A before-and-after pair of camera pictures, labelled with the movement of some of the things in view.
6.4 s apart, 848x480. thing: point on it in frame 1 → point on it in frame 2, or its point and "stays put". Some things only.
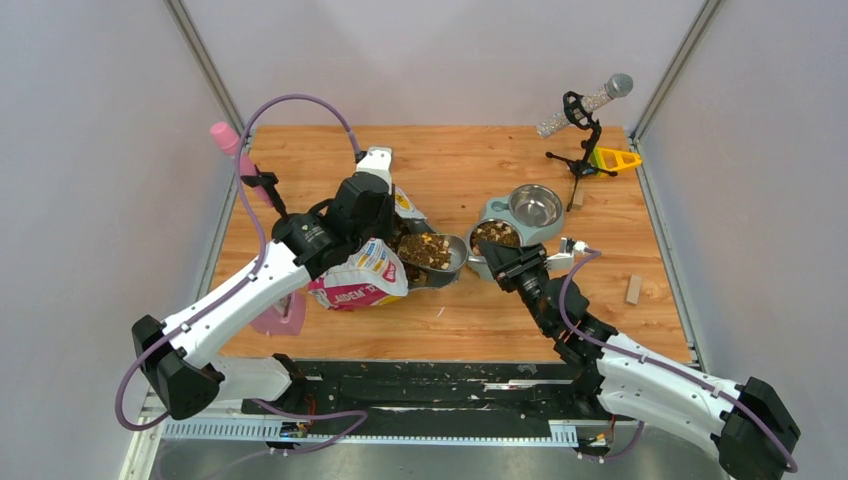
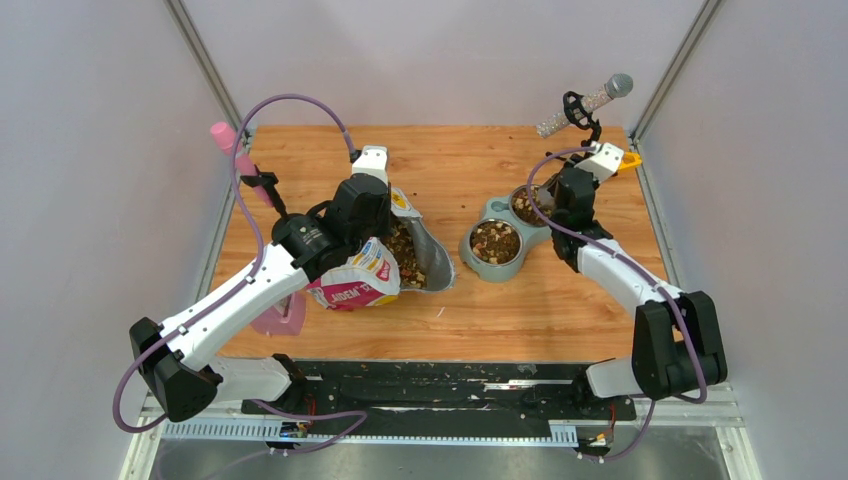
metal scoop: x=433 y=253 → x=545 y=198
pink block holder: x=271 y=321 stays put
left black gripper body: x=382 y=227 stays put
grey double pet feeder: x=529 y=215 stays put
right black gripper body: x=529 y=289 → x=552 y=187
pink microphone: x=229 y=143 stays put
